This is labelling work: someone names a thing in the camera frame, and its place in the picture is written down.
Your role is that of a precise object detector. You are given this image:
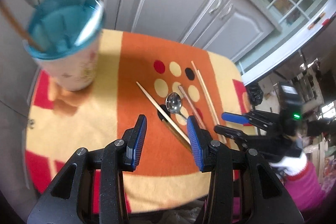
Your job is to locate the teal rim floral utensil cup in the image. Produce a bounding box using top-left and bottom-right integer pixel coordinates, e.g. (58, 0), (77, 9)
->
(23, 0), (105, 91)

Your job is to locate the pink sleeve forearm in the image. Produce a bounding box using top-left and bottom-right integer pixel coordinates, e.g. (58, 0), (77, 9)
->
(269, 152), (326, 213)

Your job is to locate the black garbage bag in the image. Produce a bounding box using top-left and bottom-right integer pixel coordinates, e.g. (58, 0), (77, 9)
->
(245, 83), (264, 108)

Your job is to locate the dark brown wooden chopstick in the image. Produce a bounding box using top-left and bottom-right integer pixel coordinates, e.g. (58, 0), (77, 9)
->
(1, 1), (43, 52)

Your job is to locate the orange yellow patterned mat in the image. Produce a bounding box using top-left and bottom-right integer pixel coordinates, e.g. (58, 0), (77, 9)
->
(26, 30), (251, 213)

